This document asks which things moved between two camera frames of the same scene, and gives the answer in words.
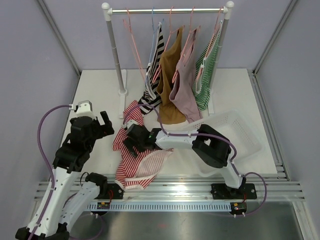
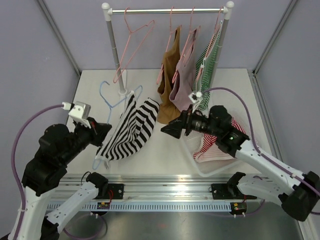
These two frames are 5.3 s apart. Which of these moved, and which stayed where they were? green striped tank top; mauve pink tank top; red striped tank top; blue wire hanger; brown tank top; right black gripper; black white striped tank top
Moved: blue wire hanger; red striped tank top; black white striped tank top; right black gripper
Stayed: brown tank top; green striped tank top; mauve pink tank top
